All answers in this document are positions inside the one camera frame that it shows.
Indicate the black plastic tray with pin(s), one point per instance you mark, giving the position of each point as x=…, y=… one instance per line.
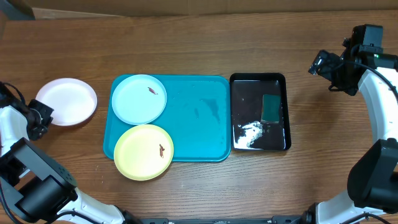
x=248, y=132

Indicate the yellow plate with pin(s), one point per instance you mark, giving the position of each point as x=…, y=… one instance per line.
x=143, y=152

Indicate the green yellow sponge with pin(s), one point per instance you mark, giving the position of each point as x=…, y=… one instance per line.
x=270, y=109

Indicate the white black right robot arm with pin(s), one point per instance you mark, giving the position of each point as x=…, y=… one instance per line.
x=371, y=190

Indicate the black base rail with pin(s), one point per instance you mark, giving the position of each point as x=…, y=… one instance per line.
x=277, y=219

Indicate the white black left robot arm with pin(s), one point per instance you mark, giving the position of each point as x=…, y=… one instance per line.
x=34, y=186

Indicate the teal plastic tray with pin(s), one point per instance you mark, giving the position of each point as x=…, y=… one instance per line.
x=197, y=117

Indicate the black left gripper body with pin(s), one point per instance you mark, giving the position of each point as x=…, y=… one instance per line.
x=40, y=117

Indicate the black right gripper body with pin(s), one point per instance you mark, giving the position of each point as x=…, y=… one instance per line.
x=334, y=71

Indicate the pink plate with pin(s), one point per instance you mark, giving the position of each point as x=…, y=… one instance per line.
x=73, y=101

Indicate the light blue plate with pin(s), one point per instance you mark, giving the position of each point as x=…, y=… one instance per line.
x=139, y=99

